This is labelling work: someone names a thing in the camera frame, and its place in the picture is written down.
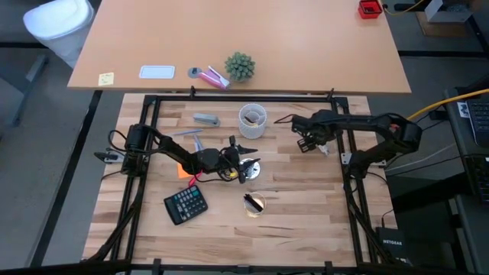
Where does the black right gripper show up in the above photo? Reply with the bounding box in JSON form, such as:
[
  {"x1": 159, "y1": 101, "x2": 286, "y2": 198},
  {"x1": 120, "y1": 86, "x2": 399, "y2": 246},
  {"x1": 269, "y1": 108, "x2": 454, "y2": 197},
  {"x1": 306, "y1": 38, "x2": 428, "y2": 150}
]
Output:
[{"x1": 292, "y1": 110, "x2": 344, "y2": 154}]

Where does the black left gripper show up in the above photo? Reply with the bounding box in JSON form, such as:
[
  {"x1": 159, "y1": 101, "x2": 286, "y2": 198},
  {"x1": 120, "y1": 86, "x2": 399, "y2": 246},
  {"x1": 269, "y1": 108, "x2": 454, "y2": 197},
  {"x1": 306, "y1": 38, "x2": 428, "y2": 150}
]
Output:
[{"x1": 198, "y1": 135, "x2": 262, "y2": 184}]

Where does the white ribbed pen cup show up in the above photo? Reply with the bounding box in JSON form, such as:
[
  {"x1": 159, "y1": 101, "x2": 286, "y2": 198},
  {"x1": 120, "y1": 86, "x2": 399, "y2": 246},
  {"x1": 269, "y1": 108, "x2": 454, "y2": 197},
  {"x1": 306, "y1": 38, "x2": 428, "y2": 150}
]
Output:
[{"x1": 238, "y1": 102, "x2": 268, "y2": 140}]

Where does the long black white stick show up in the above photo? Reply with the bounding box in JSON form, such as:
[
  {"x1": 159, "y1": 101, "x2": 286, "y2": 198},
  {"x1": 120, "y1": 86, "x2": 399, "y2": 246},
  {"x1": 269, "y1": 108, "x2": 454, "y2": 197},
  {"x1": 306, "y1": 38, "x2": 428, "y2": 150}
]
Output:
[{"x1": 244, "y1": 193, "x2": 264, "y2": 213}]

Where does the grey stapler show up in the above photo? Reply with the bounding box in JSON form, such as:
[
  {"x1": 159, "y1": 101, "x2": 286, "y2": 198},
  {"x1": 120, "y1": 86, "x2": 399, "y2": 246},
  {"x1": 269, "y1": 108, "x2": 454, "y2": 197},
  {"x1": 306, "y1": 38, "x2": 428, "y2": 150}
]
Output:
[{"x1": 192, "y1": 112, "x2": 222, "y2": 128}]

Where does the black calculator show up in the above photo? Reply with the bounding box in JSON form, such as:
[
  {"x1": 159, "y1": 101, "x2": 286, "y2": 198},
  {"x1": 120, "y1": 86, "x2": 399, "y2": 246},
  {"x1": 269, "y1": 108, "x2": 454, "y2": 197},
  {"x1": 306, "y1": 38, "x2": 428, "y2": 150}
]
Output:
[{"x1": 164, "y1": 185, "x2": 209, "y2": 226}]

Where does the pink stapler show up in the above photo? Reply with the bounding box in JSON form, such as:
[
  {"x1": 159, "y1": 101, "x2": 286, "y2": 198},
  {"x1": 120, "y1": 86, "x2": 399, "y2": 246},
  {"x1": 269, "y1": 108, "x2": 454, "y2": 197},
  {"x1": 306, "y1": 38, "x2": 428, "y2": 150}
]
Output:
[{"x1": 197, "y1": 65, "x2": 232, "y2": 91}]

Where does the green succulent plant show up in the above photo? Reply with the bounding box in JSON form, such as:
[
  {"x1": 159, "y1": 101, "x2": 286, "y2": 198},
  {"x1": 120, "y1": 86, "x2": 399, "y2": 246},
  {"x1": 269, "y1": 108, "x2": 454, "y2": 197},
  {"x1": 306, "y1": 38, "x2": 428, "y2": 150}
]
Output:
[{"x1": 224, "y1": 51, "x2": 256, "y2": 83}]

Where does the beige wooden desk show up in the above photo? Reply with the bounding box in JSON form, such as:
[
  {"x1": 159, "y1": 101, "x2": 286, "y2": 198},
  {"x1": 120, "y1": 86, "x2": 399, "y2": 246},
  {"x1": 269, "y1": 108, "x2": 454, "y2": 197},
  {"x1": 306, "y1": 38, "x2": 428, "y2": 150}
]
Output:
[{"x1": 67, "y1": 0, "x2": 412, "y2": 95}]

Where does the white rectangular card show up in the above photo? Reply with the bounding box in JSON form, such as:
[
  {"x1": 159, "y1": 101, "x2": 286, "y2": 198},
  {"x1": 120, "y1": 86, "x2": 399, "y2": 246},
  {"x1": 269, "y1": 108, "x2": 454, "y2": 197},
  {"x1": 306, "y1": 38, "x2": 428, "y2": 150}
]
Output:
[{"x1": 138, "y1": 65, "x2": 176, "y2": 80}]

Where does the black Netgear network box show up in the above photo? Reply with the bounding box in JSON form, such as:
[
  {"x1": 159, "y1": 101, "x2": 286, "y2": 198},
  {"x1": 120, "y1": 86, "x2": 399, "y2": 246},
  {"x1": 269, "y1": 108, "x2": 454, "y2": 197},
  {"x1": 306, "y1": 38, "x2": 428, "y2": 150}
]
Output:
[{"x1": 375, "y1": 226, "x2": 406, "y2": 260}]

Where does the red box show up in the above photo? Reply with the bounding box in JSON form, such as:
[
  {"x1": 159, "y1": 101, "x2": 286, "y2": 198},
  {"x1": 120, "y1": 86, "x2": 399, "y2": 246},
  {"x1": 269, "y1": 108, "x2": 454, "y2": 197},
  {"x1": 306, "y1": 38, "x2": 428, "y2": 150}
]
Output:
[{"x1": 358, "y1": 0, "x2": 384, "y2": 20}]

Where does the black laptop keyboard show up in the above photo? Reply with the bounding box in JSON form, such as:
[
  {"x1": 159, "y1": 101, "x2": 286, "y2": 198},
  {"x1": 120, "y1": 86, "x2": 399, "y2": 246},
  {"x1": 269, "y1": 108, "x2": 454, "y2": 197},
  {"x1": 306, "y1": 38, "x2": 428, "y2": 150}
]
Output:
[{"x1": 466, "y1": 97, "x2": 489, "y2": 149}]

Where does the brown cardboard box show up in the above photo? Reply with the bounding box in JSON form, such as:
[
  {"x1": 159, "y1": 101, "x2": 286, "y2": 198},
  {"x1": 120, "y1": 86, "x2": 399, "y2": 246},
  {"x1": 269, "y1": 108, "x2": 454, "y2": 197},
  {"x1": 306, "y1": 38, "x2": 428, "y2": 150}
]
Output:
[{"x1": 415, "y1": 0, "x2": 483, "y2": 38}]

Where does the light grey open box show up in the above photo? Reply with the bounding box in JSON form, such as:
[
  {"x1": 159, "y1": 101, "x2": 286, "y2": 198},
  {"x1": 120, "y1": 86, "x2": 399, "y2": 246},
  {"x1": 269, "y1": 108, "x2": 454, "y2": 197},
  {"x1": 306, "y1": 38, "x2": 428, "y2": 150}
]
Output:
[{"x1": 423, "y1": 0, "x2": 474, "y2": 23}]

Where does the grey furniture leg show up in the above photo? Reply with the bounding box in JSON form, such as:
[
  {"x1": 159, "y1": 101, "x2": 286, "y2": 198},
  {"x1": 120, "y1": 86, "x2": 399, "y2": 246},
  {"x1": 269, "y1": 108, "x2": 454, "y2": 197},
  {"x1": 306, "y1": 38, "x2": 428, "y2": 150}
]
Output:
[{"x1": 0, "y1": 53, "x2": 50, "y2": 129}]

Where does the white trash bin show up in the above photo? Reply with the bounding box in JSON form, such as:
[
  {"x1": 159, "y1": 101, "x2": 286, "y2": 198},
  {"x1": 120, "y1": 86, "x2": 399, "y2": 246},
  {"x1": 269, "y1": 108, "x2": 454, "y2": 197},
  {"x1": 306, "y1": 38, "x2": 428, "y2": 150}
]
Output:
[{"x1": 22, "y1": 0, "x2": 96, "y2": 70}]

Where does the black aluminium table frame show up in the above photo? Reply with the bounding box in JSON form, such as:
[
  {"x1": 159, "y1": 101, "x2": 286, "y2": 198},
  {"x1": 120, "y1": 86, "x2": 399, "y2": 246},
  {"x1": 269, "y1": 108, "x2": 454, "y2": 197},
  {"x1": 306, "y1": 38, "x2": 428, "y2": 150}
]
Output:
[{"x1": 79, "y1": 86, "x2": 413, "y2": 275}]

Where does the yellow cable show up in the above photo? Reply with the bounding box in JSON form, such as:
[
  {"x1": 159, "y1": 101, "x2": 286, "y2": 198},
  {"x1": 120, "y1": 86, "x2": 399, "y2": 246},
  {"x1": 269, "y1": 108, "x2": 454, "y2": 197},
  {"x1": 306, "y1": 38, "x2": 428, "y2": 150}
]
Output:
[
  {"x1": 406, "y1": 88, "x2": 489, "y2": 121},
  {"x1": 381, "y1": 0, "x2": 426, "y2": 17}
]

